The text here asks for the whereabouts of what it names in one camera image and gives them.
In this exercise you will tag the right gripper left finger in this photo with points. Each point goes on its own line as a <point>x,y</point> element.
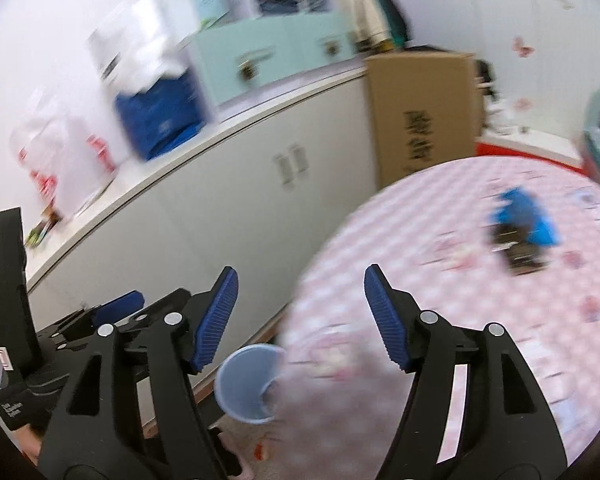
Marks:
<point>128,409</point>

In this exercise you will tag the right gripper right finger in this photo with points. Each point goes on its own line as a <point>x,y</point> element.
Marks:
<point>475,409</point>

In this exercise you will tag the dark printed snack wrapper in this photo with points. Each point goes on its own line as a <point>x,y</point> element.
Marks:
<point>511,245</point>

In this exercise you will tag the blue snack bag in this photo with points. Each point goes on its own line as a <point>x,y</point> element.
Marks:
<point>522,210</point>

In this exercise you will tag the light blue trash bin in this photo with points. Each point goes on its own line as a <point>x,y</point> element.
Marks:
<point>245,386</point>

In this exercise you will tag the pink slipper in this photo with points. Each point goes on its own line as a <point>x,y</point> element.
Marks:
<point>232,460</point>

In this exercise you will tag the small items on cabinet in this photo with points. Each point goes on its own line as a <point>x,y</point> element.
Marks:
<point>50,219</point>

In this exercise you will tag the pink checkered bed sheet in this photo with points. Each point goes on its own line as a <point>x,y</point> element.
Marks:
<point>342,397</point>

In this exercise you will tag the white plastic bag red print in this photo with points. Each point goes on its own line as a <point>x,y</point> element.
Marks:
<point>69,166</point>

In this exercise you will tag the long white cabinet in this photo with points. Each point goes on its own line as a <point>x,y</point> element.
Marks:
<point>260,193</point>

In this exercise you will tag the brown cardboard box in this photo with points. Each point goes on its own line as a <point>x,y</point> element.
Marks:
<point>426,110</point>

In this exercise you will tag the white bag on blue box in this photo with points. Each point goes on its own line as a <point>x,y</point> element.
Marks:
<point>133,48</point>

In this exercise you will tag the mint green drawer chest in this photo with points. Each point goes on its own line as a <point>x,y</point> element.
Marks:
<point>247,55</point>

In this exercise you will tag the hanging beige and green clothes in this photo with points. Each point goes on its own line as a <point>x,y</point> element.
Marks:
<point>376,26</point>

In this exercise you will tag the pink butterfly wall sticker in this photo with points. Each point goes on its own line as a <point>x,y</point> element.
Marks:
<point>522,49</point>

